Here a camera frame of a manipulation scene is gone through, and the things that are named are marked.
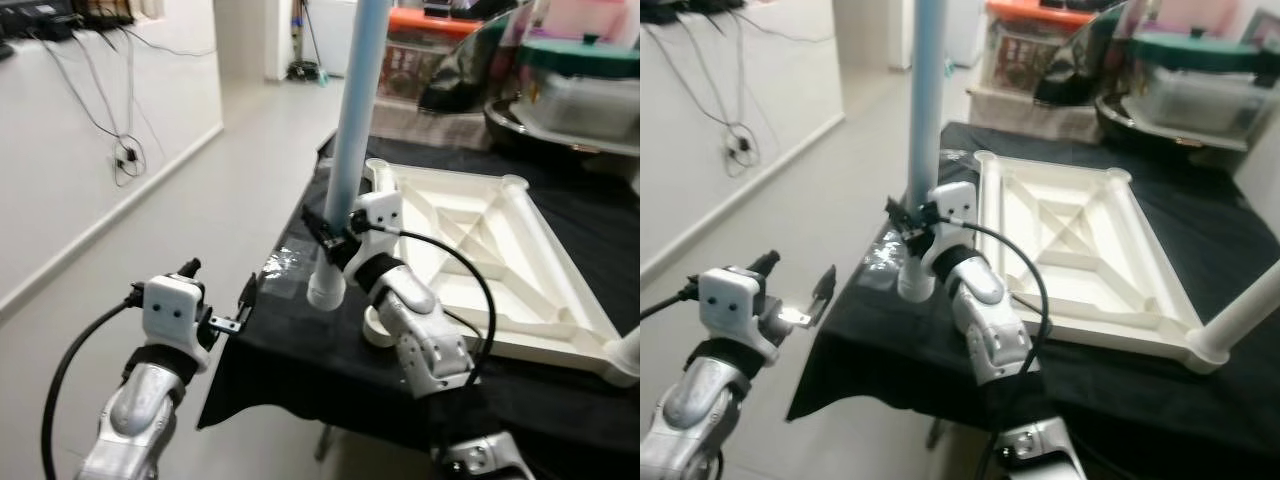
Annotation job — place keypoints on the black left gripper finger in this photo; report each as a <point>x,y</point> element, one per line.
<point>763,265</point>
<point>247,305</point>
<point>824,295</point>
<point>187,270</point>

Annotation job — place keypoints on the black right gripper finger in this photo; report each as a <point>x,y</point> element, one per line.
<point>317,229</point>
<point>900,218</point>

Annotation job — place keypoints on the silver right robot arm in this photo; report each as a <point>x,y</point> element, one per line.
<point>1000,330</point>
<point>430,340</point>

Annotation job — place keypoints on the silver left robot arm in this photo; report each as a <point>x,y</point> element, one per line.
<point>135,420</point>
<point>700,415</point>

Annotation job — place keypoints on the white plastic children table top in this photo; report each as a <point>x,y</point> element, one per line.
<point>1060,290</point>
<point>460,300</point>

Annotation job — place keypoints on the clear plastic film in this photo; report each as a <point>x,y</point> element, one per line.
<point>885,260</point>
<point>283,275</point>

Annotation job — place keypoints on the black tablecloth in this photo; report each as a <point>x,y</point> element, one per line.
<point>300,370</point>
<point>880,360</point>

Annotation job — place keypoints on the beige cloth covered table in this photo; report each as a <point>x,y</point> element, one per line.
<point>430,125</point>
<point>1030,118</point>

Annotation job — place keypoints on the white chest appliance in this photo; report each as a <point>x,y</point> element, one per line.
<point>968,30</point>
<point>335,35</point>

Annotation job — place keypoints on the orange lid storage box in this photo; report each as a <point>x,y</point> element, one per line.
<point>1015,50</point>
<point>410,55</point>

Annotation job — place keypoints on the dark metal basin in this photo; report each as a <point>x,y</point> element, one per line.
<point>530,135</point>
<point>1140,128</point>

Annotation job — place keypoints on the clear plastic container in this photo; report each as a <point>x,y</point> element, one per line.
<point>590,105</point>
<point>1205,100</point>

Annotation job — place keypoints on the green pot lid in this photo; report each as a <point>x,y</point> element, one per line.
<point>1200,50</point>
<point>580,58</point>

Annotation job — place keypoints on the pink box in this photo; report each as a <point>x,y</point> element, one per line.
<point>590,20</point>
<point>1200,15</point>

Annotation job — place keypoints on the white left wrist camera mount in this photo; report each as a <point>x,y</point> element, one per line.
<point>730,305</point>
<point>170,315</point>

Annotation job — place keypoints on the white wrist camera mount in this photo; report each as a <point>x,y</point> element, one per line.
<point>730,305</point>
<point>170,315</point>
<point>378,215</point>
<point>955,205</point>

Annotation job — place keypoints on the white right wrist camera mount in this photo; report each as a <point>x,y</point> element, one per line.
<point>378,215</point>
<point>955,205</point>

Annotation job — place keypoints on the black folding table frame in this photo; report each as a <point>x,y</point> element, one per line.
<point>325,442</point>
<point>935,433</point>

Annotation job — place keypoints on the dark picture frame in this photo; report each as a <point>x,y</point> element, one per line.
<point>1262,28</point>

